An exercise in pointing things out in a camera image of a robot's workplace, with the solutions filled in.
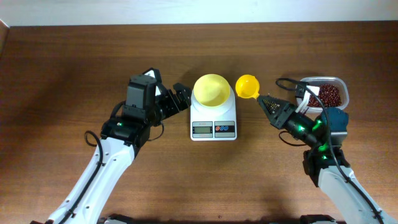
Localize yellow plastic measuring scoop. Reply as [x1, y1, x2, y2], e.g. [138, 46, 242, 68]
[235, 75, 260, 101]

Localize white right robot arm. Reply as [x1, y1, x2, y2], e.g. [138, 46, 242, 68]
[257, 96, 397, 223]

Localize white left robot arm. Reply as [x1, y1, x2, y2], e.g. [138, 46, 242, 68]
[45, 68, 192, 224]

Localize yellow plastic bowl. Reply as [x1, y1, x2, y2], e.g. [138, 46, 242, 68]
[193, 74, 231, 107]

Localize white digital kitchen scale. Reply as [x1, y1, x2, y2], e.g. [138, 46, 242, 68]
[190, 85, 238, 141]

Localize red adzuki beans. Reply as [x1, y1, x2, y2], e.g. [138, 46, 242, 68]
[318, 84, 341, 108]

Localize clear plastic bean container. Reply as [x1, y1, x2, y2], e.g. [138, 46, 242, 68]
[300, 77, 349, 110]

